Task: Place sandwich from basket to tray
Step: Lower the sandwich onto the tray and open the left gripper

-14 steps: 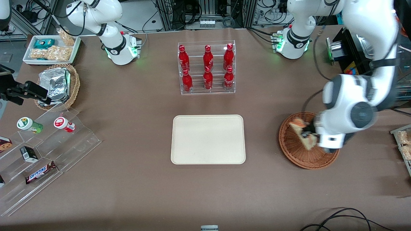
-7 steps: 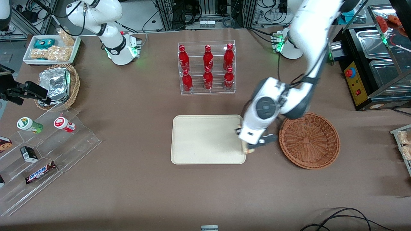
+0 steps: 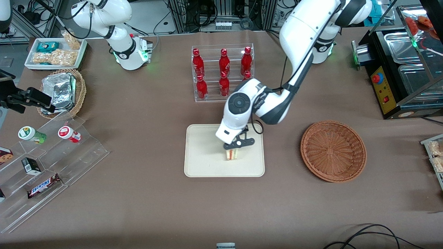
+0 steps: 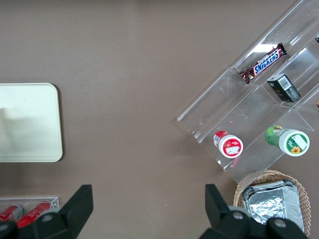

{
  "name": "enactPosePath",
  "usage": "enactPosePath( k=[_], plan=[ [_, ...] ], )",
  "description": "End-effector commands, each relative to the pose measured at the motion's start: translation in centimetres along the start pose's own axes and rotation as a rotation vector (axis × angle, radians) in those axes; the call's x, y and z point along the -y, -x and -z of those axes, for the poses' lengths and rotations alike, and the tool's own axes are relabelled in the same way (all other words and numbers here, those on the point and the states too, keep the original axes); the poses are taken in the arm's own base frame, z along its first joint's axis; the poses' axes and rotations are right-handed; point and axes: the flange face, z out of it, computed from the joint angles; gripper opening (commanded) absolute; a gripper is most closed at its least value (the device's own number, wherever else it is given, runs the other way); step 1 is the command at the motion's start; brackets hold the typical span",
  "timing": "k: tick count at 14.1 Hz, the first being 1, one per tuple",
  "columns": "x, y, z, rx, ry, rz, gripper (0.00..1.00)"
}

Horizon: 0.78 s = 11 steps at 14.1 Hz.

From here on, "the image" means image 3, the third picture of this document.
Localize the triangle sandwich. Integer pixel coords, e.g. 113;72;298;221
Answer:
224;147;242;162

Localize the red packaged food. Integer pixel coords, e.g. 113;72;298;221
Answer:
405;15;437;36

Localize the black cable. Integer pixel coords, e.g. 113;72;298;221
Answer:
323;224;427;249

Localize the round brown wicker basket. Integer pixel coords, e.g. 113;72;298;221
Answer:
300;120;367;183

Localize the clear acrylic stepped display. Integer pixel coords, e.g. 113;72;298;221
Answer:
0;110;110;234

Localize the clear acrylic bottle rack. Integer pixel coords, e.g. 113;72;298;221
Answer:
191;43;254;103

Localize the small black carton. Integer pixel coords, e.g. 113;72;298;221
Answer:
21;157;42;175

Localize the cream rectangular tray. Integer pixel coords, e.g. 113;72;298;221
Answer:
184;123;265;178

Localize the Snickers chocolate bar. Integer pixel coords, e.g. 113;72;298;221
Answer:
27;173;62;199

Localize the large clear bag of snacks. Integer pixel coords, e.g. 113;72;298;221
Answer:
32;49;78;66

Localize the light wicker basket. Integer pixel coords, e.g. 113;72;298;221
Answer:
36;68;87;120

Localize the green yogurt cup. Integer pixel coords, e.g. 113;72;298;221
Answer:
18;126;47;145

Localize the small clear bag of snacks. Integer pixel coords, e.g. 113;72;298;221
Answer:
61;30;82;50

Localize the white plastic snack tray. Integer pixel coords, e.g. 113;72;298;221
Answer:
24;37;88;71

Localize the white tray with pastries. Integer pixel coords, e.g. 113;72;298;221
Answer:
420;134;443;191

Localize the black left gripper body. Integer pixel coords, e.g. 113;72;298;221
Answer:
224;126;256;150

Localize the black food warmer machine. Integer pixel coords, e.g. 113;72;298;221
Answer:
351;5;443;120

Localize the cookie box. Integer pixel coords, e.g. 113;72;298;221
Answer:
0;147;15;166

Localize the black power adapter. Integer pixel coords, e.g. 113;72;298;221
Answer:
20;10;41;25

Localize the teal box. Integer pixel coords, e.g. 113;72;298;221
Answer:
369;6;396;25

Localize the red yogurt cup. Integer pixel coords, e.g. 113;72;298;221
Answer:
57;126;82;144

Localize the teal snack packet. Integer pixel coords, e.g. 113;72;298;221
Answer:
36;41;60;53

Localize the silver foil food package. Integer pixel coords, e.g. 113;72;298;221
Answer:
40;72;77;114

